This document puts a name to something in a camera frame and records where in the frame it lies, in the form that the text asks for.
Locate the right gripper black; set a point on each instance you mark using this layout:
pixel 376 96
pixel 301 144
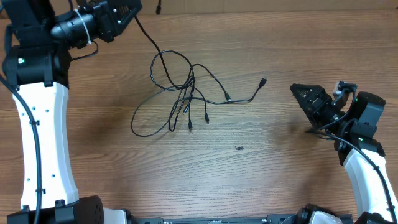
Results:
pixel 321 104

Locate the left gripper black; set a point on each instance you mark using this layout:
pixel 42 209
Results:
pixel 105 23

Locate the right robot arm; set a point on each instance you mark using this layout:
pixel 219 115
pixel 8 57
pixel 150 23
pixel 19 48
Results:
pixel 349 118

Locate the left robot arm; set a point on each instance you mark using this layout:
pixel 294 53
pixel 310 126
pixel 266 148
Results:
pixel 37 44

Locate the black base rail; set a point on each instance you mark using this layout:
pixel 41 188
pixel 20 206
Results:
pixel 307 214

